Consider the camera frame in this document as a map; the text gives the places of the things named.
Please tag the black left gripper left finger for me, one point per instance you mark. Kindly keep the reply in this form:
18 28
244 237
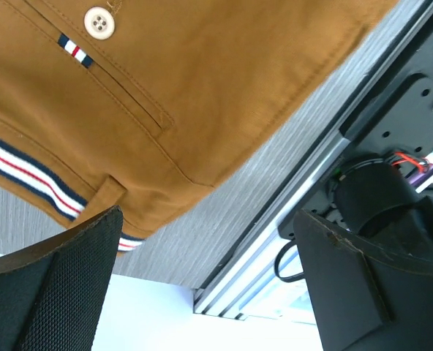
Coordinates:
52 292

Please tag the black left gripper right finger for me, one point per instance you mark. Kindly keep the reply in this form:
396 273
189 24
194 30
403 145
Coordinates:
370 293

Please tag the mustard brown trousers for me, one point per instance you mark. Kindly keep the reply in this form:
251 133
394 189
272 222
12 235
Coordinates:
151 105

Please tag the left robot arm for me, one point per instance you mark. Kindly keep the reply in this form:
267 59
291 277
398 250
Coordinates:
370 281

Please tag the aluminium frame rail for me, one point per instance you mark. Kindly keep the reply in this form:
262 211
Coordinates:
245 283

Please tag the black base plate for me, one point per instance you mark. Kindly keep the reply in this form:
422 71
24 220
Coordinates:
392 120

